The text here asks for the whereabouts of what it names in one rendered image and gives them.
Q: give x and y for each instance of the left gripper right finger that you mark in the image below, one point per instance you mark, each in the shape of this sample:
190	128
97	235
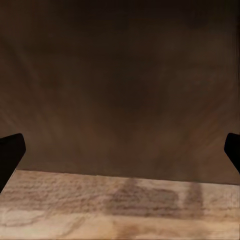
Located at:
232	149

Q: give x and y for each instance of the cabinet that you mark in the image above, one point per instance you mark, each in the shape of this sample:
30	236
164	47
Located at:
134	88

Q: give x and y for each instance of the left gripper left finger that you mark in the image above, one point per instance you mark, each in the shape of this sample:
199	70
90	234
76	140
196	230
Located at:
12	150

